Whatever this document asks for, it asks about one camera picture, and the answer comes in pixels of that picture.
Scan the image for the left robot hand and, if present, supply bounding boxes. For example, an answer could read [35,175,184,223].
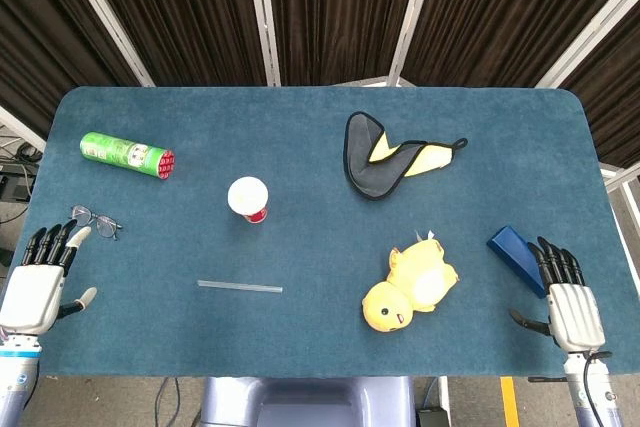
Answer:
[0,219,98,337]

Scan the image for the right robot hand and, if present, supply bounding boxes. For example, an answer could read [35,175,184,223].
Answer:
[509,235,607,353]

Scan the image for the transparent straw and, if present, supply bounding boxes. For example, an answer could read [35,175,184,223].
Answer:
[196,279,284,295]

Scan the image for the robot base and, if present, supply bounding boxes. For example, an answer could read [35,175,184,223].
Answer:
[198,376,417,427]

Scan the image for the red cup with white lid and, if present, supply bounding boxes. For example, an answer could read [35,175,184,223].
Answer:
[227,176,270,224]

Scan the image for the blue box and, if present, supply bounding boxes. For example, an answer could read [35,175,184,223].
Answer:
[486,225,548,300]

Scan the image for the eyeglasses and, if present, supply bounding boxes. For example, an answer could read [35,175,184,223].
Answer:
[70,204,124,241]

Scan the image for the yellow plush duck toy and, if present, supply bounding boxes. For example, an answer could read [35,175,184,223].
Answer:
[361,230,460,333]

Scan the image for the green cylindrical can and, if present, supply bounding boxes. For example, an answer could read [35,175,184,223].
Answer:
[79,131,176,181]

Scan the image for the grey and yellow cloth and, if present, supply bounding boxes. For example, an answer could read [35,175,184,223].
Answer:
[342,111,469,201]

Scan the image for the blue table mat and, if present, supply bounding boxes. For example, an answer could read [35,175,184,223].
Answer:
[19,85,632,379]

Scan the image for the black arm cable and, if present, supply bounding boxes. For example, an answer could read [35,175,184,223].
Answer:
[582,349,614,427]

